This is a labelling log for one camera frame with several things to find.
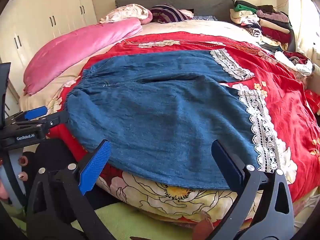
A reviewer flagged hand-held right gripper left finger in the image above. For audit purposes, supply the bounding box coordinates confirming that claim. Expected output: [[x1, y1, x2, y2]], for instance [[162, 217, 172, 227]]
[[26, 140, 118, 240]]

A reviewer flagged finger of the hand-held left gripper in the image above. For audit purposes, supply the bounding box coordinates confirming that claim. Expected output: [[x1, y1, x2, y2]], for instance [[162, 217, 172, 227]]
[[15, 109, 69, 132], [6, 106, 48, 125]]

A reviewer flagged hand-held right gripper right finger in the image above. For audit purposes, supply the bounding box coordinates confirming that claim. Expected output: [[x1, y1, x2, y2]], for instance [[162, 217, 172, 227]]
[[211, 140, 295, 240]]

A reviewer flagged blue denim pants lace trim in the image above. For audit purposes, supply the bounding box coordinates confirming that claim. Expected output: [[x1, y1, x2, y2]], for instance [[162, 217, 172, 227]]
[[66, 49, 287, 189]]

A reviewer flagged person's left hand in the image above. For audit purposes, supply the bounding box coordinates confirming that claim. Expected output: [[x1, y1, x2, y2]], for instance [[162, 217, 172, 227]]
[[17, 155, 30, 182]]

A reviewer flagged black cloth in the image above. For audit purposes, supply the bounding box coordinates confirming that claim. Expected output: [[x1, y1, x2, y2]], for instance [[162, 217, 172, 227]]
[[24, 140, 85, 180]]

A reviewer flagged light green cloth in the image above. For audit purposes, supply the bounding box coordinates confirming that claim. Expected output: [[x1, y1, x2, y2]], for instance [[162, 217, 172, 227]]
[[7, 202, 200, 240]]

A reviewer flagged pink quilt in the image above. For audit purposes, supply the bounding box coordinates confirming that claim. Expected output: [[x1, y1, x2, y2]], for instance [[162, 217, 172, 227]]
[[23, 18, 143, 97]]

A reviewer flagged red floral blanket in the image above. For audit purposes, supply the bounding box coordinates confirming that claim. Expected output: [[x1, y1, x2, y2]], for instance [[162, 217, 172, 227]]
[[45, 31, 320, 228]]

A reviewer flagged cream wardrobe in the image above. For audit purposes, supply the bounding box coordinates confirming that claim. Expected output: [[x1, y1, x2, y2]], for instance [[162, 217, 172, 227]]
[[0, 0, 98, 110]]

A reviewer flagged cream floral pillow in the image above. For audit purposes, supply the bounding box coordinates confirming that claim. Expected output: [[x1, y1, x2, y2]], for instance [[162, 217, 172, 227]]
[[99, 4, 153, 24]]

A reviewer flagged pile of clothes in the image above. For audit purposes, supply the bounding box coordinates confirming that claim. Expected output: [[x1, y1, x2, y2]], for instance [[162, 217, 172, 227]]
[[230, 0, 313, 75]]

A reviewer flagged purple striped pillow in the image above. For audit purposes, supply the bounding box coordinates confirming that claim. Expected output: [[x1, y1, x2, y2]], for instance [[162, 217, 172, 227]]
[[150, 4, 193, 23]]

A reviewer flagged cream curtain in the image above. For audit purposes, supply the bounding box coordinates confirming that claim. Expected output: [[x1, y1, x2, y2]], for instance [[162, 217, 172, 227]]
[[286, 0, 320, 63]]

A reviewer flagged grey headboard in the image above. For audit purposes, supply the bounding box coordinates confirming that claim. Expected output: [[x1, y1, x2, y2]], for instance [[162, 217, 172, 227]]
[[115, 0, 235, 20]]

